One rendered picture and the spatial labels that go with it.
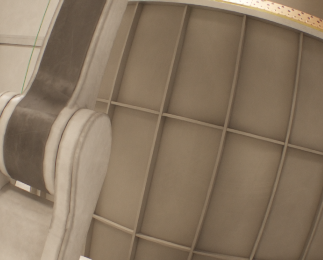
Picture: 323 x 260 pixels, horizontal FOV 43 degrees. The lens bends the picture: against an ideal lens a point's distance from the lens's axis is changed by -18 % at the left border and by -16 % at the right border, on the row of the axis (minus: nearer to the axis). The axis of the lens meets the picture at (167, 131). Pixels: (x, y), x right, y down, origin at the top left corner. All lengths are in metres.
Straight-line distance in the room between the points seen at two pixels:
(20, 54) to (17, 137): 8.36
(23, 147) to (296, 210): 0.93
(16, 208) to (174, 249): 0.78
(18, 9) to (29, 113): 8.81
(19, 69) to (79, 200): 8.34
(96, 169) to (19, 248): 0.21
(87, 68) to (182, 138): 0.69
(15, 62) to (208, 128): 7.90
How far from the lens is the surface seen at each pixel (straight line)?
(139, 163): 1.46
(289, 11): 1.44
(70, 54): 0.77
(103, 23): 0.77
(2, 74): 9.30
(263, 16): 1.36
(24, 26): 9.22
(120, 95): 1.52
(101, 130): 0.72
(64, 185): 0.68
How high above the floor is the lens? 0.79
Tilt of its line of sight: 2 degrees down
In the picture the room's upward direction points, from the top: 13 degrees clockwise
